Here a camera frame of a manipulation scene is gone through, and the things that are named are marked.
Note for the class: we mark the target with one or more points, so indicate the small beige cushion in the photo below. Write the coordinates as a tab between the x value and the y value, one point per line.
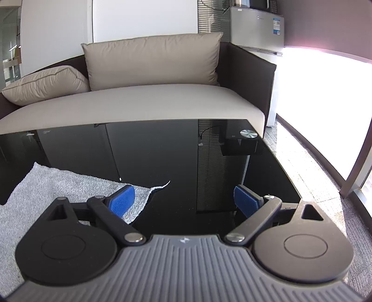
46	85

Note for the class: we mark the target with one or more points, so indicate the round metal table cap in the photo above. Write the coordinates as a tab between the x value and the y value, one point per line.
248	133

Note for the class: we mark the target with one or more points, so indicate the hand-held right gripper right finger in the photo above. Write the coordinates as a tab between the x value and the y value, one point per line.
246	201

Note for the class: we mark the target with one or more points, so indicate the grey towel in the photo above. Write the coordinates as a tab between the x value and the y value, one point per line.
43	188

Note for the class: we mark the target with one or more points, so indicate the silver refrigerator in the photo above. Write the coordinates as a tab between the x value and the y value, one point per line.
257	29

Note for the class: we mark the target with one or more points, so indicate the black glass table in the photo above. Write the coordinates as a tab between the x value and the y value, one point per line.
174	162

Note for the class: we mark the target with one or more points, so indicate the black microwave oven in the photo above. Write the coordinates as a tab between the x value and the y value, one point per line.
255	4

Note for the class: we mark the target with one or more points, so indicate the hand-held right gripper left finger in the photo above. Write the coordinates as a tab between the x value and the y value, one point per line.
124	201

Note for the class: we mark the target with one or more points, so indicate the beige and brown sofa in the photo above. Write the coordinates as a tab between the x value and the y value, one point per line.
145	104

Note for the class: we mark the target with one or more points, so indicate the large beige cushion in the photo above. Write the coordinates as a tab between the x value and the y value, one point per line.
154	58

